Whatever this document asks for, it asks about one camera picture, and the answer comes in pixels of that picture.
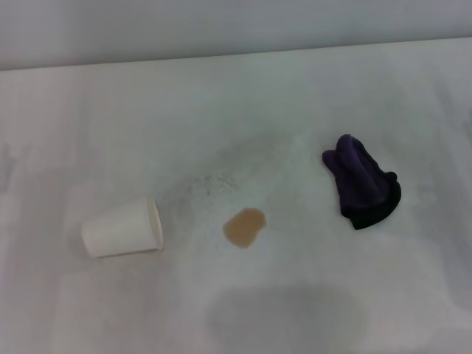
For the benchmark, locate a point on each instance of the white paper cup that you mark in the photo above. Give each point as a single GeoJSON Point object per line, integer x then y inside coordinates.
{"type": "Point", "coordinates": [118, 230]}

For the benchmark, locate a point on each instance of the brown water stain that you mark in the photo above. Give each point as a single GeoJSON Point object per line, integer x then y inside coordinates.
{"type": "Point", "coordinates": [243, 228]}

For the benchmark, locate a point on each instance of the purple rag with black edge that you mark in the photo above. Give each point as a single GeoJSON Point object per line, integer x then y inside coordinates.
{"type": "Point", "coordinates": [359, 180]}

